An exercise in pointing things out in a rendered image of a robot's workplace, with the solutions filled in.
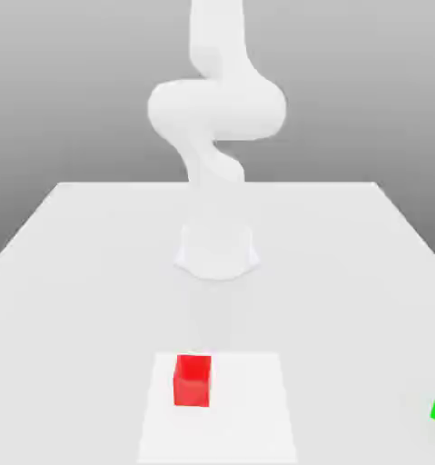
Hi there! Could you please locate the small red cube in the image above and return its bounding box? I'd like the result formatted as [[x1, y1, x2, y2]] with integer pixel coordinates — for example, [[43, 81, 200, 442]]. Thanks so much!
[[173, 354, 213, 409]]

